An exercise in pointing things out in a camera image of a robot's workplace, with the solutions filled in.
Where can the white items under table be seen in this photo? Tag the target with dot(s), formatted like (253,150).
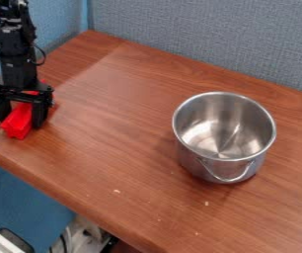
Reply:
(83,237)

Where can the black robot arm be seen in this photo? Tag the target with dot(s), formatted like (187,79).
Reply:
(17,30)

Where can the red plastic block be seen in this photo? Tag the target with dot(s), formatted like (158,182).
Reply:
(17,124)

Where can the metal pot with handle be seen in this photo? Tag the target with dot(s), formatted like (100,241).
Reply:
(223,131)

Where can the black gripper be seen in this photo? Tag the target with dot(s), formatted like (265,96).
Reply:
(21,86)

